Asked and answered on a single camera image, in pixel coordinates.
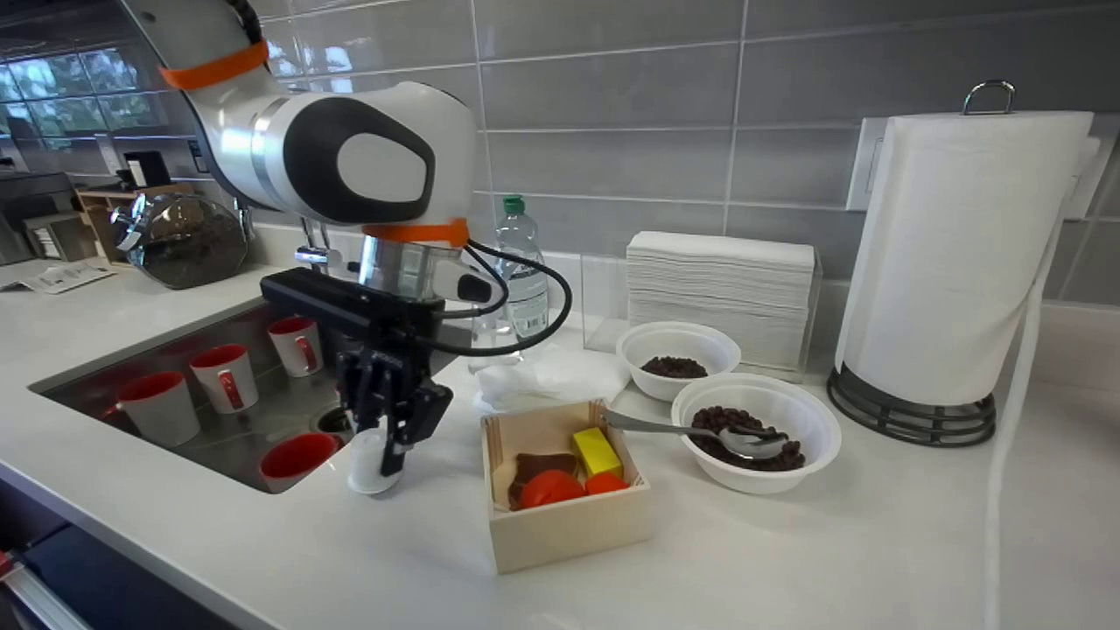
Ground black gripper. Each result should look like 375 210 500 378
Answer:
333 327 454 480

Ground white cup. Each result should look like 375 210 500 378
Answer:
333 418 413 502

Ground white mug red inside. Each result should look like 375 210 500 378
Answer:
264 312 327 380
255 432 344 489
186 344 264 421
116 366 202 452

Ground light wooden box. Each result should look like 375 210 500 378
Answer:
479 399 655 578

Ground stainless steel sink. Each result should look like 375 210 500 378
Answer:
28 289 477 496

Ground white crumpled cloth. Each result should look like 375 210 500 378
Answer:
449 345 633 418

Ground small chrome tap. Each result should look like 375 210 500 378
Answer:
292 214 339 279

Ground red toy tomato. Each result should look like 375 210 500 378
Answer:
511 464 587 513

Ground green capped water bottle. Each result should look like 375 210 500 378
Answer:
486 194 558 345

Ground yellow toy block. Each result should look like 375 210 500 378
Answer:
566 424 626 480

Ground orange toy piece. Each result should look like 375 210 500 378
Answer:
577 464 633 496

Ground small white bowl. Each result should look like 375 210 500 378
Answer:
612 319 745 406

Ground dark glossy bag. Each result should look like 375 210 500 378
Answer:
116 180 267 293

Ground dark coffee beans pile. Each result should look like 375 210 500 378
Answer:
641 352 710 380
687 404 811 476

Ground dark base cabinet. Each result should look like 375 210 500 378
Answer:
0 468 255 630

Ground printed paper sheet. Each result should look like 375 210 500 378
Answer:
20 259 120 299

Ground white napkin stack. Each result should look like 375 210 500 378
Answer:
623 226 820 376

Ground metal spoon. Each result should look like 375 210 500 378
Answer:
599 406 792 462

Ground large white bowl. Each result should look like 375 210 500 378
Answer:
669 370 848 496

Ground white paper towel roll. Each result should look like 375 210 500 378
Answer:
834 109 1098 411

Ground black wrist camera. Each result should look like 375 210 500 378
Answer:
255 265 449 344

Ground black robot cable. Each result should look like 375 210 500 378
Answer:
435 237 577 362

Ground black wire towel holder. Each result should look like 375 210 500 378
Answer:
824 72 1022 452

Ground white cable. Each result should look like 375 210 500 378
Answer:
981 230 1060 630

